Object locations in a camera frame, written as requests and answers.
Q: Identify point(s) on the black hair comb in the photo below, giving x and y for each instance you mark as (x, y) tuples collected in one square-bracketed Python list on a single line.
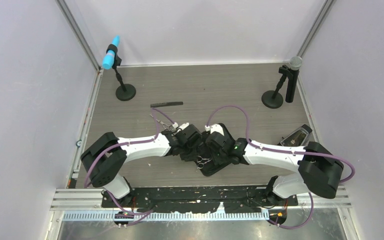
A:
[(166, 104)]

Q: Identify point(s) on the black silver microphone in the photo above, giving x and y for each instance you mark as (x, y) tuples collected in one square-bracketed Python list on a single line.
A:
[(295, 64)]

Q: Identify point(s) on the aluminium frame rail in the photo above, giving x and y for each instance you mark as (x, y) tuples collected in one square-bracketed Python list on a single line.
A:
[(85, 205)]

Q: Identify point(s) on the black microphone stand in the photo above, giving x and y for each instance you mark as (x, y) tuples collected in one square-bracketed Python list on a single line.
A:
[(272, 98), (124, 92)]

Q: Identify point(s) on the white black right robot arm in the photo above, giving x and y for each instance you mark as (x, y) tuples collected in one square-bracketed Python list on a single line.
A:
[(313, 168)]

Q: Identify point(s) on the black zip tool case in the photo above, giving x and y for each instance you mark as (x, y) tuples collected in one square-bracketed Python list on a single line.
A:
[(210, 168)]

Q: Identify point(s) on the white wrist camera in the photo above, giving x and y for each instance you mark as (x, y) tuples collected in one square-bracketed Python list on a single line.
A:
[(175, 127), (214, 128)]

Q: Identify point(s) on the black mounting base plate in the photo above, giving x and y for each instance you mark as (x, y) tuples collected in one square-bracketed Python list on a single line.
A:
[(202, 199)]

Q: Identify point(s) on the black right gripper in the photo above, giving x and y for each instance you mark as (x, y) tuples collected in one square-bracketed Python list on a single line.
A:
[(217, 159)]

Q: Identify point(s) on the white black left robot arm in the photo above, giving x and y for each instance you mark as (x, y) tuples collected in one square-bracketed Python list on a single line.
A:
[(105, 157)]

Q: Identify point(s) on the black right microphone stand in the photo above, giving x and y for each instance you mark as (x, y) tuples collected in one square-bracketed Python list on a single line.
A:
[(272, 98)]

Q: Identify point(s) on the silver thinning scissors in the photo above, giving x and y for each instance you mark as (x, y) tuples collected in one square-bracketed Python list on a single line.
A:
[(165, 125)]

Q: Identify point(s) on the silver hair scissors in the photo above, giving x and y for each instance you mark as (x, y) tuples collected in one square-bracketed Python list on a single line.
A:
[(202, 161)]

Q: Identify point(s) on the blue microphone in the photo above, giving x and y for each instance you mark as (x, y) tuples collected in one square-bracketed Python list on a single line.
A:
[(111, 59)]

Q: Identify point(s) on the black left microphone stand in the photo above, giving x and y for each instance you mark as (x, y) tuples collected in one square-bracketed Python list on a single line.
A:
[(124, 92)]

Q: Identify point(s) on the clear black box device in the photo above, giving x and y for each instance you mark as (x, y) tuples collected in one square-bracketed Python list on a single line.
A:
[(298, 137)]

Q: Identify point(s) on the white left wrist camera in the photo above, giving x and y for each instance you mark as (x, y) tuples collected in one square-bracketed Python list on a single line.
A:
[(175, 127)]

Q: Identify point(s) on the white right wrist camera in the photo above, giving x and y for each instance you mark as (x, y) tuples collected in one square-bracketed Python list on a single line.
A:
[(214, 128)]

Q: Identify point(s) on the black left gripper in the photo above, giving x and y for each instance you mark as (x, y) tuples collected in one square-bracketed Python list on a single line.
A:
[(193, 145)]

